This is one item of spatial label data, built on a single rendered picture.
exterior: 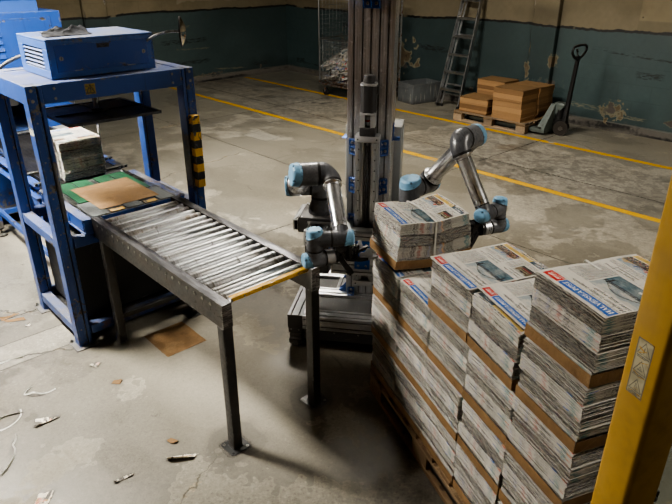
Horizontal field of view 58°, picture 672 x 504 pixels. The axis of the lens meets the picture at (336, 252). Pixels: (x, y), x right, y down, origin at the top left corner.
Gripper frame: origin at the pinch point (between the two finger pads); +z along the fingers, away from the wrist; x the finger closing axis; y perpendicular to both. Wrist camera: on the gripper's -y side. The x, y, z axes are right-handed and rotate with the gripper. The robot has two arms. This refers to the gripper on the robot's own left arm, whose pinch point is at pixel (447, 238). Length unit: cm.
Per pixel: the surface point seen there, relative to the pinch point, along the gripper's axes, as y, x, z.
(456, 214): 22.4, 20.9, 10.5
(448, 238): 11.8, 22.5, 14.7
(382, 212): 20.7, 2.4, 38.7
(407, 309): -13, 35, 41
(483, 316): 15, 90, 43
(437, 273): 16, 58, 42
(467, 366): -10, 84, 43
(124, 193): -6, -146, 144
